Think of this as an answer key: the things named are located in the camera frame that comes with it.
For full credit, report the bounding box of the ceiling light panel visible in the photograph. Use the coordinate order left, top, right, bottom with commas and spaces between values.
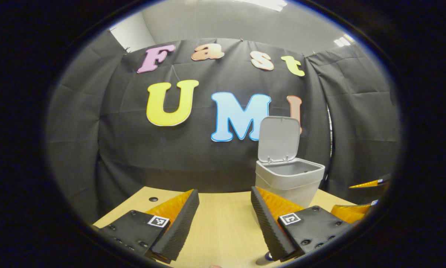
241, 0, 288, 12
334, 33, 355, 47

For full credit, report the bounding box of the black backdrop cloth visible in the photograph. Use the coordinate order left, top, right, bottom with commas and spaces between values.
46, 26, 401, 224

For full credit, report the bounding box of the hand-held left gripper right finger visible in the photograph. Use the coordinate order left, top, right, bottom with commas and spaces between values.
251, 186, 357, 262

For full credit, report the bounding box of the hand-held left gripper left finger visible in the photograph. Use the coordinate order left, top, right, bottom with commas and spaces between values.
93, 189, 200, 264

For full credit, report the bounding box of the white desktop garbage bin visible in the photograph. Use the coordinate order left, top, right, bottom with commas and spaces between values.
255, 116, 325, 209

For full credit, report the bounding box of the wooden desktop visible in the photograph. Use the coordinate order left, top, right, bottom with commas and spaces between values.
93, 186, 361, 268

